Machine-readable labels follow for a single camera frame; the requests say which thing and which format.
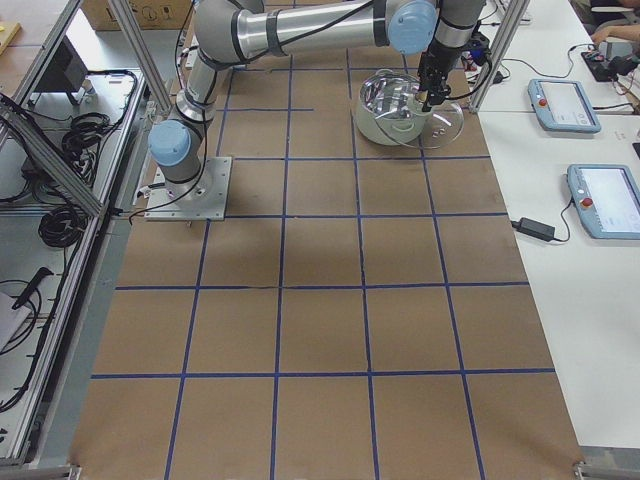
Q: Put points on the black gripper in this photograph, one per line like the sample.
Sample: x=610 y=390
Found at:
x=439 y=58

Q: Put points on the glass pot lid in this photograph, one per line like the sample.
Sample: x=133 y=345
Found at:
x=425 y=125

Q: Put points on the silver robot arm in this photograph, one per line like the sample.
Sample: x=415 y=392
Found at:
x=231 y=33

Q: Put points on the pale green steel pot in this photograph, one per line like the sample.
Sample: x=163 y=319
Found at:
x=381 y=89

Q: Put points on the person hand at desk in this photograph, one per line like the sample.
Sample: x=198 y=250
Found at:
x=611 y=31

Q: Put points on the far teach pendant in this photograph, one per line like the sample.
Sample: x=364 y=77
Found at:
x=562 y=106

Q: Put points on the teach pendant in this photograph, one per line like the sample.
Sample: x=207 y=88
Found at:
x=562 y=106
x=606 y=199

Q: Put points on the black power adapter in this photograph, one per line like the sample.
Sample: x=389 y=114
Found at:
x=534 y=229

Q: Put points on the near teach pendant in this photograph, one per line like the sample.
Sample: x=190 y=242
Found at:
x=606 y=199

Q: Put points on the brown paper table cover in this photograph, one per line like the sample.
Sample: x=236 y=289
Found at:
x=361 y=313

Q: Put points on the cardboard box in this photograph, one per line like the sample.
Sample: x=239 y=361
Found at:
x=150 y=14

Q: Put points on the black monitor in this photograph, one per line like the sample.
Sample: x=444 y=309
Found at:
x=65 y=73

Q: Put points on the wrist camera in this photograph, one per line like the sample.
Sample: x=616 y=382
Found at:
x=479 y=48

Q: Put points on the aluminium frame post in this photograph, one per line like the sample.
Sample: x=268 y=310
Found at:
x=502 y=40

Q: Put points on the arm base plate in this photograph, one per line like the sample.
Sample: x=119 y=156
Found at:
x=206 y=201

